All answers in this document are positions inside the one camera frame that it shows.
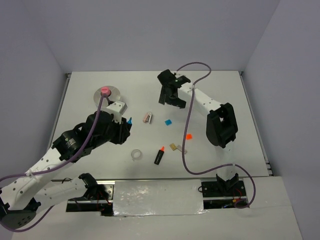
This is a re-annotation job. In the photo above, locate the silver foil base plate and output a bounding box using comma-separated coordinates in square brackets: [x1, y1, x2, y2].
[65, 178, 251, 217]

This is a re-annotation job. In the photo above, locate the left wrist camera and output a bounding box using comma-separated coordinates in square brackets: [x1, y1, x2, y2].
[105, 100, 128, 116]

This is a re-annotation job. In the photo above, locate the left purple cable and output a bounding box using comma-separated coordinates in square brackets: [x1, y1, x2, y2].
[0, 94, 111, 232]

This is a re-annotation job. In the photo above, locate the grey flat eraser piece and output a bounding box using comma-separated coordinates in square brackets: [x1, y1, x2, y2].
[176, 145, 188, 154]

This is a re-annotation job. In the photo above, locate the black orange-tip highlighter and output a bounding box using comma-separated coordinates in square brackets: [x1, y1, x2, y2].
[154, 146, 165, 165]

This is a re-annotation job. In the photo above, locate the clear tape roll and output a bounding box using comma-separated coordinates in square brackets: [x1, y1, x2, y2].
[130, 149, 143, 161]

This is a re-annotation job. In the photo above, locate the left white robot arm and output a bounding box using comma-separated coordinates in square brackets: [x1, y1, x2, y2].
[0, 111, 132, 233]

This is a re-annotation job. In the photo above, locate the tan small eraser block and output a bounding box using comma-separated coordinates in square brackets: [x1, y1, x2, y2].
[169, 143, 177, 151]

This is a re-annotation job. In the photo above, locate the white round divided organizer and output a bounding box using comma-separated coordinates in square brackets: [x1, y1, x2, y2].
[92, 85, 122, 107]

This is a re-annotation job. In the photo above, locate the black blue-tip highlighter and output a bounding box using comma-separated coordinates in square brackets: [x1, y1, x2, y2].
[127, 117, 133, 127]

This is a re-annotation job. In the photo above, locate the pink marker pack bottle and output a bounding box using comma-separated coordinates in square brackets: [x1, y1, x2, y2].
[100, 86, 112, 97]

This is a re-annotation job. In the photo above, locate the orange highlighter cap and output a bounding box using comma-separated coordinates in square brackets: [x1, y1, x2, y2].
[185, 133, 193, 140]

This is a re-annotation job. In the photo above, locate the pink mini stapler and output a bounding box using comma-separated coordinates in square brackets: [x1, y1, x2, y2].
[142, 111, 153, 124]

